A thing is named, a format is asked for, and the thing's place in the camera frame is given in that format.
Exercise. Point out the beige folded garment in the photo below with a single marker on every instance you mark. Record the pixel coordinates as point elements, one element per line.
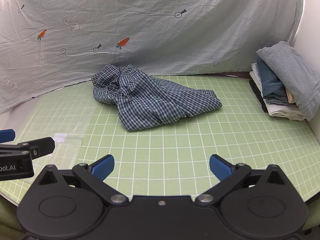
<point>291,97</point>

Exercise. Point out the dark blue folded garment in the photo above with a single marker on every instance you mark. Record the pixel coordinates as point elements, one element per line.
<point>270,80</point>

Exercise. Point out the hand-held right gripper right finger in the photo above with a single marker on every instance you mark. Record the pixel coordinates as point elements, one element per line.
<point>220,167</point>

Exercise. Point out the large white tape patch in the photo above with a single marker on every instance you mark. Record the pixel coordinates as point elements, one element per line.
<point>60,138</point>

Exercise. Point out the green grid mat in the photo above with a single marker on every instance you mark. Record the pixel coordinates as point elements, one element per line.
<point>175,142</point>

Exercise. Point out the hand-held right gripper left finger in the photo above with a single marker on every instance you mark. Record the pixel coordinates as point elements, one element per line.
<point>103,167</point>

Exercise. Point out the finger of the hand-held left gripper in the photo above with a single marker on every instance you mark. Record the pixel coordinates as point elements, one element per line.
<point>42,146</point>
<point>7,135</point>

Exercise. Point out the stack of folded clothes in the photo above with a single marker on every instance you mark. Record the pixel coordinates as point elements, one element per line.
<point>295,75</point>

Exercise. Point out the blue plaid shirt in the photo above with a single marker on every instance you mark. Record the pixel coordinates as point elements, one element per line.
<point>155,105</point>

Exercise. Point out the carrot print white sheet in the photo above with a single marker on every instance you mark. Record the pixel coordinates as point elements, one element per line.
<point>150,30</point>

